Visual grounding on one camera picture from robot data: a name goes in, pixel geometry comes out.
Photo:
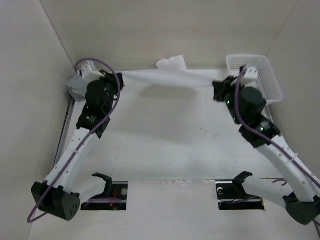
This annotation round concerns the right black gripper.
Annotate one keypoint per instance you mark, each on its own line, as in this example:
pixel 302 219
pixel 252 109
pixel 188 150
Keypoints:
pixel 222 87

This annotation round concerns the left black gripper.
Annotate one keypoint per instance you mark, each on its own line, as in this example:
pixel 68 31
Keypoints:
pixel 109 76

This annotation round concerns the white tank top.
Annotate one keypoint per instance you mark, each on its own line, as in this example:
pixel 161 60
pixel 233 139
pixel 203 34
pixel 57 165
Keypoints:
pixel 170 72

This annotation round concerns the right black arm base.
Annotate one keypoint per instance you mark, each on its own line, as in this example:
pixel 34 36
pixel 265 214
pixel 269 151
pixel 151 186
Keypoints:
pixel 231 195

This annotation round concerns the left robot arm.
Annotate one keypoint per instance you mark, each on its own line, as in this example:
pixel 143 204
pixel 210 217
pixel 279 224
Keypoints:
pixel 56 195

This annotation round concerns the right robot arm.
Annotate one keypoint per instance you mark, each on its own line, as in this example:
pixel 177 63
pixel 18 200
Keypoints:
pixel 298 191

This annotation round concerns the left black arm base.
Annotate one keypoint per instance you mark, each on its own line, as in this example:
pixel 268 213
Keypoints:
pixel 113 197

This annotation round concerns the folded grey tank top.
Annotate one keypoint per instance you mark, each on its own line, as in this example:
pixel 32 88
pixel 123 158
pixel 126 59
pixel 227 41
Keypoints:
pixel 77 88

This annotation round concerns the white plastic basket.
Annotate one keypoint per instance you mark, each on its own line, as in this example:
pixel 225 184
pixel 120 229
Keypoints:
pixel 266 82

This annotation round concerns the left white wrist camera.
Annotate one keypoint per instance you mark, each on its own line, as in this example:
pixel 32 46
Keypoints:
pixel 88 71

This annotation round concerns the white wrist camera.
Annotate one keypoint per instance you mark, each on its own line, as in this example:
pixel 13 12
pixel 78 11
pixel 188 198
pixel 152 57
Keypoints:
pixel 88 71
pixel 248 73

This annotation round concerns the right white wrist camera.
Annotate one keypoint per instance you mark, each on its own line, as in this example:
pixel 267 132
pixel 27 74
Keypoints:
pixel 248 73

